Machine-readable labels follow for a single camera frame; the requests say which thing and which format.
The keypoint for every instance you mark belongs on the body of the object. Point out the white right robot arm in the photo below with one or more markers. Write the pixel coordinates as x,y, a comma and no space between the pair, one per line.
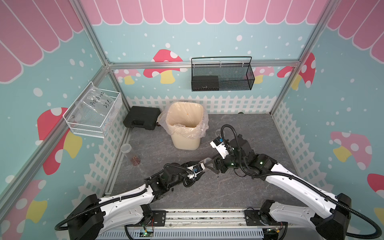
321,211

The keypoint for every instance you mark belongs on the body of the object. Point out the white wire wall basket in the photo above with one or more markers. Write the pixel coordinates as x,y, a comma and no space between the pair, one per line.
82,130

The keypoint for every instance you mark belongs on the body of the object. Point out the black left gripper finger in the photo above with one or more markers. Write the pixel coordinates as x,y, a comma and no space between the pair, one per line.
193,165
199,175

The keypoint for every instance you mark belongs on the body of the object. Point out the black box in basket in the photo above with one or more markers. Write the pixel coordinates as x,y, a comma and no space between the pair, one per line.
205,83

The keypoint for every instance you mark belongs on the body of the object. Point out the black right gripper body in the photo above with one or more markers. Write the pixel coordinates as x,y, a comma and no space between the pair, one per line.
229,161

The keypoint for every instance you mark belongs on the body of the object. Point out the black wire mesh basket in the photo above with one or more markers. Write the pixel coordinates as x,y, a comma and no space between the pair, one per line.
235,73

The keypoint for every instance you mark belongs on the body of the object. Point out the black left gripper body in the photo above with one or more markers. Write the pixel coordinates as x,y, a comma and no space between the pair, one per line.
189,182

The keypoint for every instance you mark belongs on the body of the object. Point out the black plastic tool case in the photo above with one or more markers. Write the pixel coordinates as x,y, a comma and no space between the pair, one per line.
142,117

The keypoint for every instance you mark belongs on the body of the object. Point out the clear tea jar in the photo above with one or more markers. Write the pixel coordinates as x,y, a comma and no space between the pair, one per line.
128,151
204,166
218,133

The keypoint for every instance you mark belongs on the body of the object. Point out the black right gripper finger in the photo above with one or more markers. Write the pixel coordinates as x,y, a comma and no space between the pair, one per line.
211,161
213,170

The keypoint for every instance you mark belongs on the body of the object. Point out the cream plastic trash bin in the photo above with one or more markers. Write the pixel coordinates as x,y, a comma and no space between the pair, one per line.
182,143

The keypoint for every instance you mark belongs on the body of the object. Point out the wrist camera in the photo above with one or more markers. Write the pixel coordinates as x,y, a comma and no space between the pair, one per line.
219,144
193,173

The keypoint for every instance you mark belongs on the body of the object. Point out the clear plastic bag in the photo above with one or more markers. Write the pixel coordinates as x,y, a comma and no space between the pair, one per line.
96,110

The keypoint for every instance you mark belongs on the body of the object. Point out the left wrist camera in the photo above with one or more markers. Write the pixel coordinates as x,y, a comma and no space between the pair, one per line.
193,173

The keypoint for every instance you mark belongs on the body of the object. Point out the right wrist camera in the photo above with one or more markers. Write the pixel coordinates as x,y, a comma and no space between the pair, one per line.
219,144

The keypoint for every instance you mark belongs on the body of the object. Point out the clear plastic bin liner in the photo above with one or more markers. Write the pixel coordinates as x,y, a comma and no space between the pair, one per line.
189,120

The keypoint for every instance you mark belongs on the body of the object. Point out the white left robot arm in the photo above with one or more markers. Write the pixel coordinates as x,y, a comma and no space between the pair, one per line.
94,216

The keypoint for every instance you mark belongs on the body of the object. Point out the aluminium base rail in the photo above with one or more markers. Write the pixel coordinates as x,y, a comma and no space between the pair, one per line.
210,224

